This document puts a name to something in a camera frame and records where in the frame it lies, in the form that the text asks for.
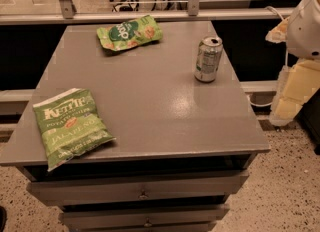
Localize metal railing frame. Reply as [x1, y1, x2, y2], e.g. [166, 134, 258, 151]
[0, 0, 320, 26]

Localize grey drawer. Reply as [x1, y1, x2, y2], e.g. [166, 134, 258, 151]
[27, 170, 249, 206]
[61, 204, 229, 230]

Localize silver green soda can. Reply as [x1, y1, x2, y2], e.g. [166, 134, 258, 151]
[194, 36, 223, 83]

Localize grey drawer cabinet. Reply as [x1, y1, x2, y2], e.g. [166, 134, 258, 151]
[0, 22, 269, 232]

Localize white cable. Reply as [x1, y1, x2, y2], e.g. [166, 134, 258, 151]
[264, 5, 288, 22]

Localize upper grey drawer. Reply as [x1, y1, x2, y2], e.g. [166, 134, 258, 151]
[27, 170, 249, 206]

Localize green snack pouch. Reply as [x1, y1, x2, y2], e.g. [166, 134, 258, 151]
[96, 15, 163, 51]

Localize lower grey drawer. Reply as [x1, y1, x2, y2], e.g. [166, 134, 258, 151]
[61, 204, 229, 230]

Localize green Kettle jalapeno chip bag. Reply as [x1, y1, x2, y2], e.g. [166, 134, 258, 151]
[33, 88, 115, 172]

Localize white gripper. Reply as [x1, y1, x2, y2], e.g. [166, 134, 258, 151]
[265, 0, 320, 126]

